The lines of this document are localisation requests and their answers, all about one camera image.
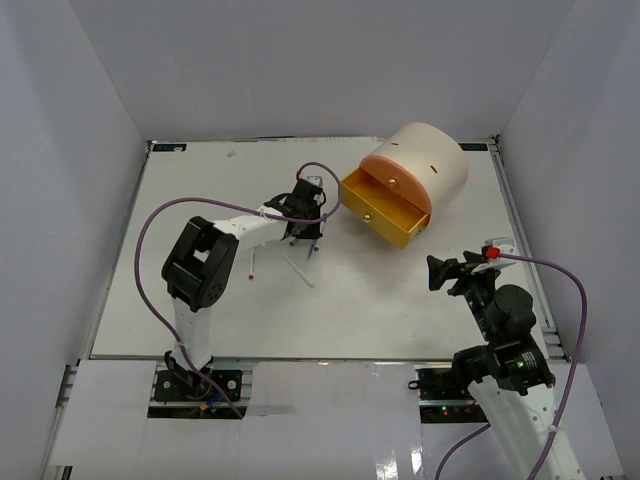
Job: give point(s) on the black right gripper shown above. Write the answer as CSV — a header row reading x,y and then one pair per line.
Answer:
x,y
440,271

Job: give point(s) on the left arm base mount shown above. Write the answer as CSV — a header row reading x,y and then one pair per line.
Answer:
x,y
171,398

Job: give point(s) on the dark XDOF logo sticker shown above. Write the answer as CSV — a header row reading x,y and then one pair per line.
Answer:
x,y
473,146

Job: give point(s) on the cream round drawer cabinet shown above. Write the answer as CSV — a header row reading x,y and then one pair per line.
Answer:
x,y
433,157

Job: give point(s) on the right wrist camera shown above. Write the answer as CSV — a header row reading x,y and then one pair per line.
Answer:
x,y
494,254

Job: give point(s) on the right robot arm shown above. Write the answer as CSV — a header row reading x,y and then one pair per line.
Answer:
x,y
508,376

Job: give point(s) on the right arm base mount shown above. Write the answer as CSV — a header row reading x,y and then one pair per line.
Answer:
x,y
442,398

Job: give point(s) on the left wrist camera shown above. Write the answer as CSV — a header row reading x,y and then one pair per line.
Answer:
x,y
315,180

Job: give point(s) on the red cap marker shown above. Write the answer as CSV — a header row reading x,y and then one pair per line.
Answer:
x,y
252,257

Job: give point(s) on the left XDOF logo sticker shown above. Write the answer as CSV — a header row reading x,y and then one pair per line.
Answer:
x,y
169,147

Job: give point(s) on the yellow drawer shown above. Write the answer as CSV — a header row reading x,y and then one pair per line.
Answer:
x,y
387,213

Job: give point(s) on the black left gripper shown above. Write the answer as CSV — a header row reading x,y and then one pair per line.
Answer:
x,y
312,233

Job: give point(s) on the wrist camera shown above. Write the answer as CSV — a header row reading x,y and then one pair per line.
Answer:
x,y
494,254
315,180

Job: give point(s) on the pink top drawer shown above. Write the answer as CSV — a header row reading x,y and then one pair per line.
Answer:
x,y
399,179

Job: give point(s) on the white pen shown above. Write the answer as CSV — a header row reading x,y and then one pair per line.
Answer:
x,y
294,266

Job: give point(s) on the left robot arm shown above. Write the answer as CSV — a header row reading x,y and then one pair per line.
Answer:
x,y
198,268

